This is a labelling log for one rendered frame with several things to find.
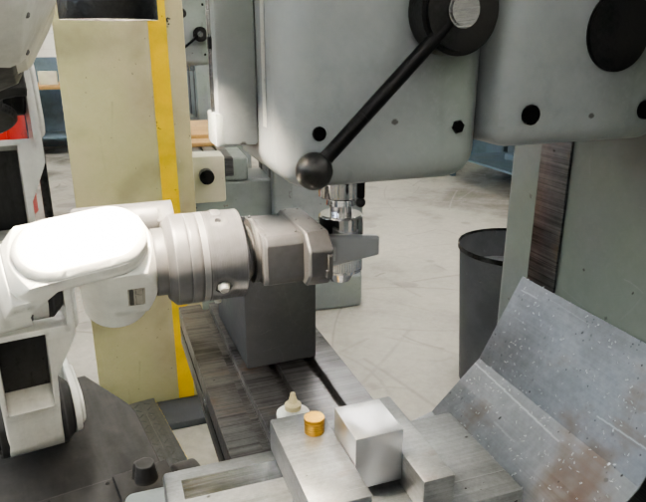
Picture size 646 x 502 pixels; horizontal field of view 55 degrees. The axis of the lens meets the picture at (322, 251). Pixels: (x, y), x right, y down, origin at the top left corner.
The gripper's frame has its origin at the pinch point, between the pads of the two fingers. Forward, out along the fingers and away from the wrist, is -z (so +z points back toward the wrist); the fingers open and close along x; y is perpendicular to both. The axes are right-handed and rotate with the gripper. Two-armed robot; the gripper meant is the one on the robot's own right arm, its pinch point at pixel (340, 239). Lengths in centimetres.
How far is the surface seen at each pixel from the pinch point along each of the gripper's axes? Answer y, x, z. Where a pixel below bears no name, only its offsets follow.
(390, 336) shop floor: 125, 199, -106
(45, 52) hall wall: -1, 900, 76
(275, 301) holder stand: 19.5, 30.1, -0.6
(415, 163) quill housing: -9.7, -9.8, -3.2
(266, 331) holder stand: 24.5, 30.0, 1.1
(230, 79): -16.9, -1.9, 11.3
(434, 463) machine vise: 19.7, -13.6, -4.7
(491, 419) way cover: 32.0, 5.9, -25.6
